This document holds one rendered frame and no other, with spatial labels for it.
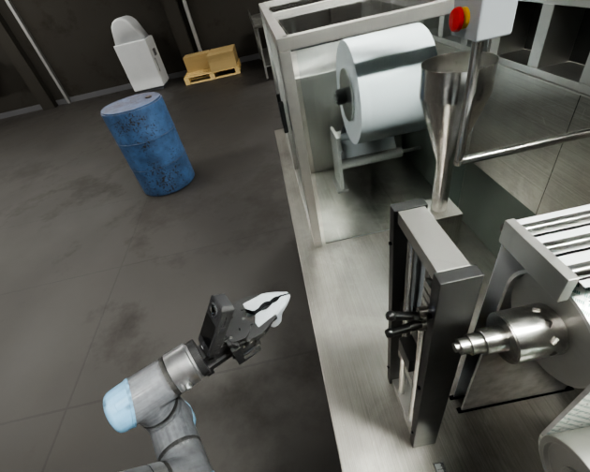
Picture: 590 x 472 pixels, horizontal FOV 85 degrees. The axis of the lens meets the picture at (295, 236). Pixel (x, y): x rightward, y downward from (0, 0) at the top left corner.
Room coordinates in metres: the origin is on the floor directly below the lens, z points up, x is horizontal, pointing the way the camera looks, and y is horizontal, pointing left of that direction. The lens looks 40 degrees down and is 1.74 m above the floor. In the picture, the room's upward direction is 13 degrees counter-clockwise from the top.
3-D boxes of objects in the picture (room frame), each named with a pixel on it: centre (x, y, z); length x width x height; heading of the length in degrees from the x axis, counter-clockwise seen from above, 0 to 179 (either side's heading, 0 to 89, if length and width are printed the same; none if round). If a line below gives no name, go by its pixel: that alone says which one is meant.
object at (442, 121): (0.66, -0.39, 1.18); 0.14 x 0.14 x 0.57
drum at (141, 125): (3.62, 1.32, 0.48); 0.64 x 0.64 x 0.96
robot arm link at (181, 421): (0.29, 0.31, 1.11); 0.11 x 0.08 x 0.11; 26
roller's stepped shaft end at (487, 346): (0.20, -0.19, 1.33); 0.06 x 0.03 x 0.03; 89
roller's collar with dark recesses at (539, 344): (0.20, -0.25, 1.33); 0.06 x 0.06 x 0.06; 89
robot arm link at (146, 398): (0.30, 0.32, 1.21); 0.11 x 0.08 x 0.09; 116
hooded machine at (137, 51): (8.86, 2.54, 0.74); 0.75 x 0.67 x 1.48; 90
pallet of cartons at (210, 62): (8.75, 1.01, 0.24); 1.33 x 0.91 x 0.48; 90
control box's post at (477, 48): (0.49, -0.32, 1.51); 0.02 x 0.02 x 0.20
